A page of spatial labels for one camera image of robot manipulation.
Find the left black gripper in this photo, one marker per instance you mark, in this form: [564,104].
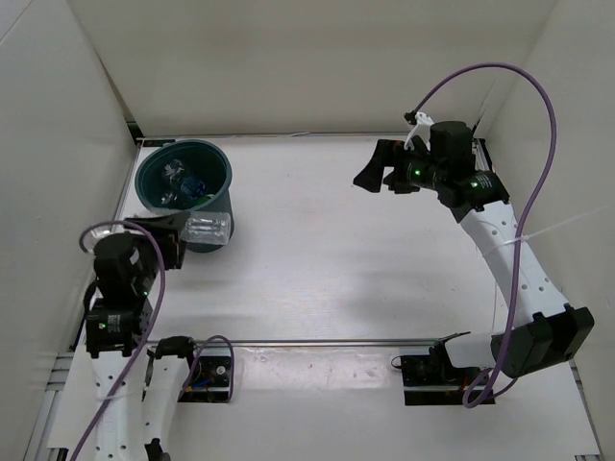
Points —
[166,228]

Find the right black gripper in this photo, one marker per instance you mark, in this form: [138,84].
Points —
[384,156]

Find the clear crushed plastic bottle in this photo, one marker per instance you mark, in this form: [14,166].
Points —
[207,228]

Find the green plastic soda bottle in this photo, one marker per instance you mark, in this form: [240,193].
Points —
[204,199]

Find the short blue-label water bottle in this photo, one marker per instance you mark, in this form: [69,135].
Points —
[192,188]

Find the tall blue-label water bottle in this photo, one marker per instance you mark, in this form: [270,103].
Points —
[173,175]

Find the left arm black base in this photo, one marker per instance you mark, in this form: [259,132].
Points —
[212,381]

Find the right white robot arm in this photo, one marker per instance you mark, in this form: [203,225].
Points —
[547,330]

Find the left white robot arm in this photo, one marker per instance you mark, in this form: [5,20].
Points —
[138,389]

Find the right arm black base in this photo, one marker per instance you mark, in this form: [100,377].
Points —
[429,378]

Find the dark teal plastic bin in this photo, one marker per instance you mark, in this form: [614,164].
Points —
[187,175]

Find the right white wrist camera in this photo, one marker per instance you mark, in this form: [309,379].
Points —
[420,126]

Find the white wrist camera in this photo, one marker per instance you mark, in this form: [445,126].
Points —
[420,126]
[91,236]

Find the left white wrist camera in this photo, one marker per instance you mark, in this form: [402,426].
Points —
[91,236]

